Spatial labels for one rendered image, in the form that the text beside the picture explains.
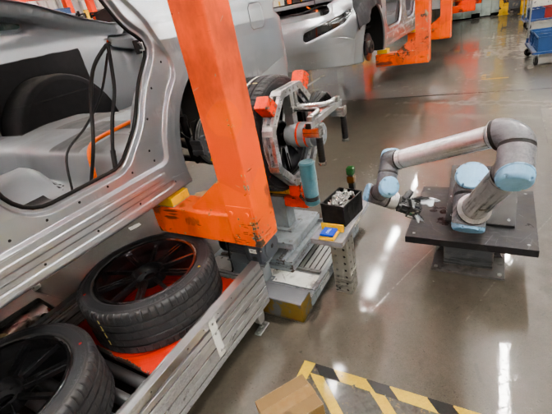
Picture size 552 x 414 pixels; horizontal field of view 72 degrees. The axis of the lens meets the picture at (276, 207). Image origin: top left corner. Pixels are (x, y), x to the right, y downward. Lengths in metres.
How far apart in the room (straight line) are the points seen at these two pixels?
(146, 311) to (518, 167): 1.48
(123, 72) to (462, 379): 3.63
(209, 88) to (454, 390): 1.57
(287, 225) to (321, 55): 2.58
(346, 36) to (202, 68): 3.21
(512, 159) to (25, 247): 1.72
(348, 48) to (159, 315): 3.68
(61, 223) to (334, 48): 3.58
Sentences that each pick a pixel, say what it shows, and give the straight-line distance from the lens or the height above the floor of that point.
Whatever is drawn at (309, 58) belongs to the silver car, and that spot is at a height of 0.91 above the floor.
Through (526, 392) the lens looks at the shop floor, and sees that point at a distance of 1.92.
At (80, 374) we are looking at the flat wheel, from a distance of 1.60.
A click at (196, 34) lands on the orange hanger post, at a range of 1.53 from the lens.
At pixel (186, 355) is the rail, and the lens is 1.66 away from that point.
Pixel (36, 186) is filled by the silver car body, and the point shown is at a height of 0.86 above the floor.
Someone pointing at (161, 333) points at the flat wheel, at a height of 0.36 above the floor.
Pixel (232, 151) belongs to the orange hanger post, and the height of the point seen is 1.01.
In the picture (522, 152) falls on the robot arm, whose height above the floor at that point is 0.94.
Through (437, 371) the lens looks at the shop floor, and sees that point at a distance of 1.91.
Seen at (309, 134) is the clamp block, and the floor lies 0.92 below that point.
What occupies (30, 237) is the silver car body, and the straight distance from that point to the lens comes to 1.67.
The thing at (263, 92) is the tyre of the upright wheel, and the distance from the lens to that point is 2.01.
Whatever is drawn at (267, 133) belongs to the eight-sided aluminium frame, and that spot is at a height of 0.95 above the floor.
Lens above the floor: 1.50
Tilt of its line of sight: 28 degrees down
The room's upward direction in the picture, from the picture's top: 12 degrees counter-clockwise
